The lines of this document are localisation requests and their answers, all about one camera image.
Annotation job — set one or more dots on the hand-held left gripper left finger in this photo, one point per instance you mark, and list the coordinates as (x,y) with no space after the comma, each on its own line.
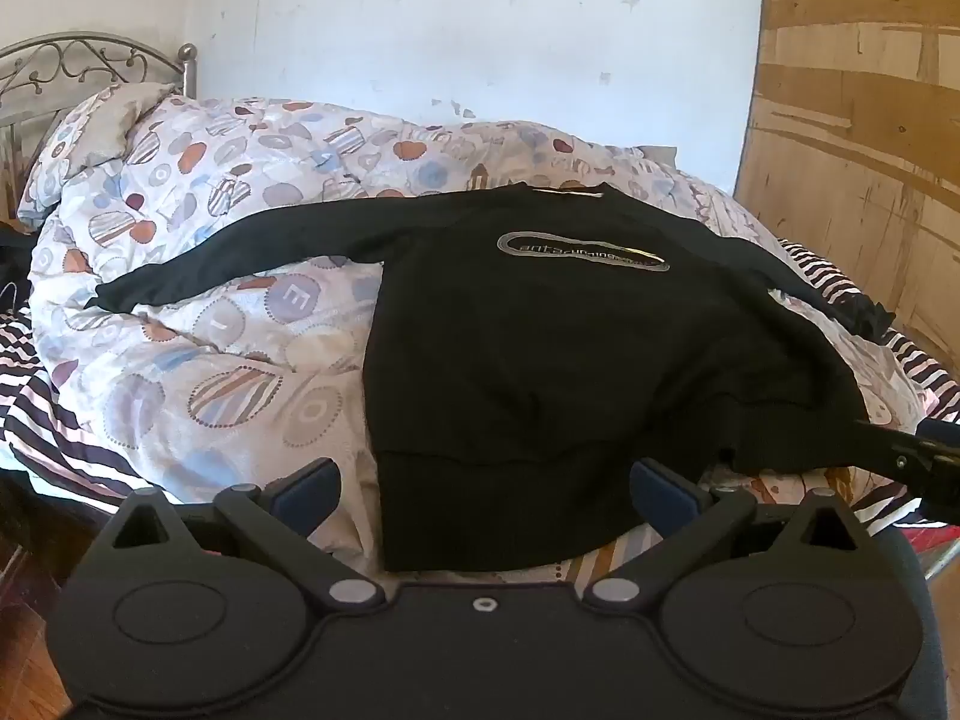
(304,491)

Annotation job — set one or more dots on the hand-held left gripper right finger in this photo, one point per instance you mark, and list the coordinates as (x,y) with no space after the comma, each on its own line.
(664,495)

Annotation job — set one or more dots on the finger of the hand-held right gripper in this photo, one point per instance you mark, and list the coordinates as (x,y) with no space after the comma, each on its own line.
(943,499)
(896,450)

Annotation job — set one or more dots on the black sweater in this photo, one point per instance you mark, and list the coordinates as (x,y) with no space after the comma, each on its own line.
(525,352)

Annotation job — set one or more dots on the dark clothes pile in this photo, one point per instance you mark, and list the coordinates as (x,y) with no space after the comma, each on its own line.
(13,262)

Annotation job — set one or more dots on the red cloth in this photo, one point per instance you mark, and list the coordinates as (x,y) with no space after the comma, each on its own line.
(937,551)

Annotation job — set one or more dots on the patterned quilt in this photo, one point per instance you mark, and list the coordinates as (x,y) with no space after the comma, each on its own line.
(225,360)

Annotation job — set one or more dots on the striped bedsheet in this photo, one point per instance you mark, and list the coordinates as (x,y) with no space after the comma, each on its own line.
(45,420)

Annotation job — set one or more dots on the wooden board panel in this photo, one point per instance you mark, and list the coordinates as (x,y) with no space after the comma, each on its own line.
(862,165)

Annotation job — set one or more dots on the metal headboard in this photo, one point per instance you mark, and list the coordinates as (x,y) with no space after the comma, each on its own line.
(187,71)

